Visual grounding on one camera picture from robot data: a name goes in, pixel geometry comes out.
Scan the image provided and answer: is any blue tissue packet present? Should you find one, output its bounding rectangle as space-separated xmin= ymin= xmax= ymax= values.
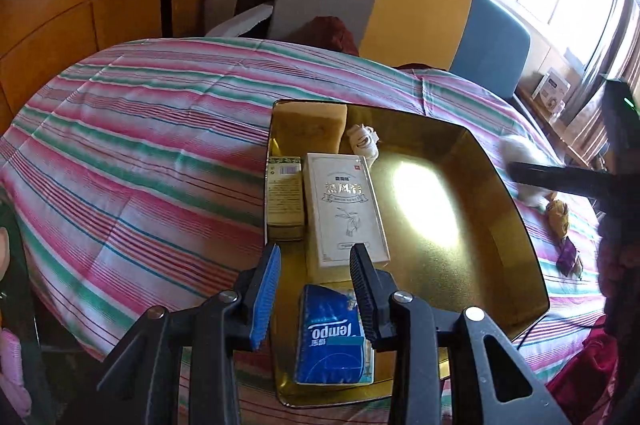
xmin=295 ymin=284 xmax=375 ymax=386

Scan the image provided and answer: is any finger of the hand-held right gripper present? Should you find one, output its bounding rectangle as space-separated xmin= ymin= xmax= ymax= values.
xmin=509 ymin=162 xmax=608 ymax=202

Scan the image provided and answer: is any dark red cloth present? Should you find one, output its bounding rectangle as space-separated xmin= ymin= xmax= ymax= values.
xmin=299 ymin=16 xmax=360 ymax=56

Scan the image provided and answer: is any white foam sheet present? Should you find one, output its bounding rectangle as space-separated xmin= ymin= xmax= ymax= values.
xmin=205 ymin=2 xmax=275 ymax=38

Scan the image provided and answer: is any grey yellow blue sofa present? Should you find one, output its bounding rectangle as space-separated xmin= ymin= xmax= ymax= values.
xmin=267 ymin=0 xmax=532 ymax=101

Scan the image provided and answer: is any brown striped curtain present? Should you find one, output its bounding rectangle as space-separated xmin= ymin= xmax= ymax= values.
xmin=565 ymin=0 xmax=640 ymax=166

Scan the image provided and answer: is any yellow crumpled bag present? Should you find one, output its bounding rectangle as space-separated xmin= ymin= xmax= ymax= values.
xmin=545 ymin=199 xmax=571 ymax=238

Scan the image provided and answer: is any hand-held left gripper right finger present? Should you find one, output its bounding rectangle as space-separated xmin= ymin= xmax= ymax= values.
xmin=348 ymin=242 xmax=571 ymax=425

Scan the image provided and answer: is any white carton box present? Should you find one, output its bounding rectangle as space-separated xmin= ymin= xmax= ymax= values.
xmin=303 ymin=152 xmax=391 ymax=266

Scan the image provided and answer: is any wooden side desk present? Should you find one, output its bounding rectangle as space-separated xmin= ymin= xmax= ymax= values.
xmin=515 ymin=82 xmax=603 ymax=167

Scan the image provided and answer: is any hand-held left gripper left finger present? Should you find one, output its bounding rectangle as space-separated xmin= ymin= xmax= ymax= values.
xmin=97 ymin=242 xmax=283 ymax=425

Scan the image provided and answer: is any white product box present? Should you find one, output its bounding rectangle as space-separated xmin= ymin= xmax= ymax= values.
xmin=531 ymin=68 xmax=571 ymax=111

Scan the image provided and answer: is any white plastic bag bundle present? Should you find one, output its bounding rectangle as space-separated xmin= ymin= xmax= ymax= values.
xmin=517 ymin=185 xmax=551 ymax=209
xmin=500 ymin=135 xmax=538 ymax=171

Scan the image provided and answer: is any black cable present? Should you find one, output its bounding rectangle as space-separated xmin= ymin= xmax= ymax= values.
xmin=515 ymin=322 xmax=547 ymax=351

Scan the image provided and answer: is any gold metal tin tray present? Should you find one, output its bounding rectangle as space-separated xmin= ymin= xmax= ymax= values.
xmin=263 ymin=99 xmax=551 ymax=408

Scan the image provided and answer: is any purple packet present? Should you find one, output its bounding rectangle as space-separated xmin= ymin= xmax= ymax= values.
xmin=556 ymin=237 xmax=583 ymax=278

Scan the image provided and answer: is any pink fuzzy cloth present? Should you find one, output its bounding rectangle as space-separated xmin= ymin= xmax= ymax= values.
xmin=0 ymin=327 xmax=33 ymax=418

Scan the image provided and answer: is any red fleece blanket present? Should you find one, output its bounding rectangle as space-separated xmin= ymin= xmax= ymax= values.
xmin=545 ymin=330 xmax=623 ymax=425

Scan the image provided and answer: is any large yellow sponge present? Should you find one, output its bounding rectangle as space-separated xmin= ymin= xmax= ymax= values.
xmin=272 ymin=101 xmax=349 ymax=156

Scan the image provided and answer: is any green carton box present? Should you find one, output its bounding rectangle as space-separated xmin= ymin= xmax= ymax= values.
xmin=265 ymin=155 xmax=306 ymax=241

